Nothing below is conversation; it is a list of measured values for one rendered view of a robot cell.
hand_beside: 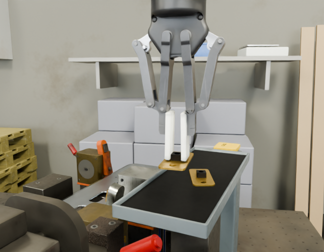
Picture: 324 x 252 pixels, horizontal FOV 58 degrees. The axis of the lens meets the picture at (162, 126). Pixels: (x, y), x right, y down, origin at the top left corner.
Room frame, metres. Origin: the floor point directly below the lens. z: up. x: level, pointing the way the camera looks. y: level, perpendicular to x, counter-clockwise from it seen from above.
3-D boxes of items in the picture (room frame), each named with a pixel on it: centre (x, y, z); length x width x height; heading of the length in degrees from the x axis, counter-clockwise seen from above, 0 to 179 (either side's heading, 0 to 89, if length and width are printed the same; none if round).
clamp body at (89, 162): (1.07, 0.27, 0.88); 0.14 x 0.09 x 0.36; 66
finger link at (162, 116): (0.43, 0.01, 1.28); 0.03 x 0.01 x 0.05; 75
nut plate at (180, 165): (0.42, -0.02, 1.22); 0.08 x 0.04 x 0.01; 165
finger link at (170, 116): (0.42, -0.01, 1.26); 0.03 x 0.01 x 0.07; 165
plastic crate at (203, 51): (2.45, -0.29, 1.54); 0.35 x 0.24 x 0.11; 82
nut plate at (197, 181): (0.51, -0.07, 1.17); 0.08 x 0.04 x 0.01; 0
